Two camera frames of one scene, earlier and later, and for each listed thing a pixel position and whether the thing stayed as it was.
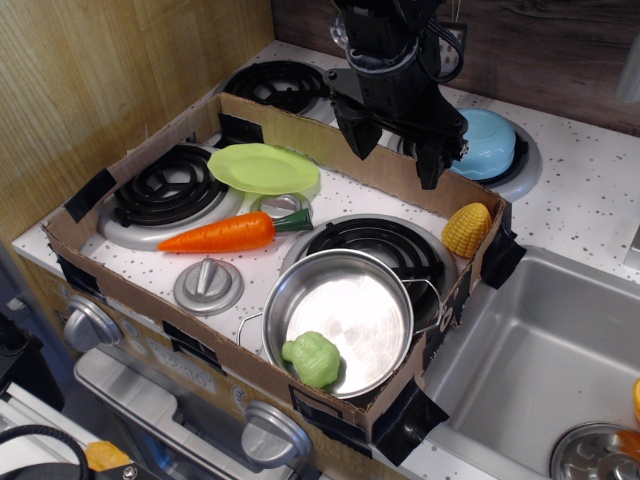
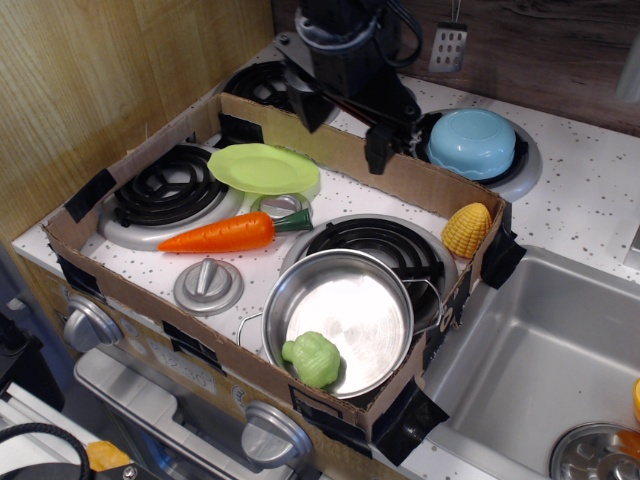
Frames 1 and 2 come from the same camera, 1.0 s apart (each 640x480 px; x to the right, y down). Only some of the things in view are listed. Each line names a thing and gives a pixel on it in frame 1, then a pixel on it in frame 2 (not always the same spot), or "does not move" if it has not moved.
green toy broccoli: x=317 y=358 does not move
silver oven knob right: x=273 y=439 does not move
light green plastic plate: x=263 y=169 does not move
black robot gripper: x=410 y=99 to x=358 y=82
